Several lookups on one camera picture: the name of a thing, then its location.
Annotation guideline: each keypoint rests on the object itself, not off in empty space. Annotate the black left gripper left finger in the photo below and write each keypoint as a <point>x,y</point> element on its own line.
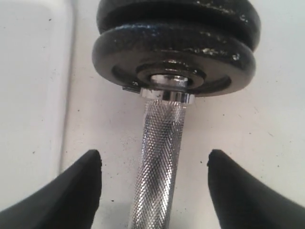
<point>70,201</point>

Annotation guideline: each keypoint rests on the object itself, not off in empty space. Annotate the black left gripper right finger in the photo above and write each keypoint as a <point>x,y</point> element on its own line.
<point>243,202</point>

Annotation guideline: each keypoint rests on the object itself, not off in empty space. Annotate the chrome threaded dumbbell bar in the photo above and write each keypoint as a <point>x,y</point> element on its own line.
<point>161,143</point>

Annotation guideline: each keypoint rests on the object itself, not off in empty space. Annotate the black weight plate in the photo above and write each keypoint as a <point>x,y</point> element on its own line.
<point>214,61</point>
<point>236,17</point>

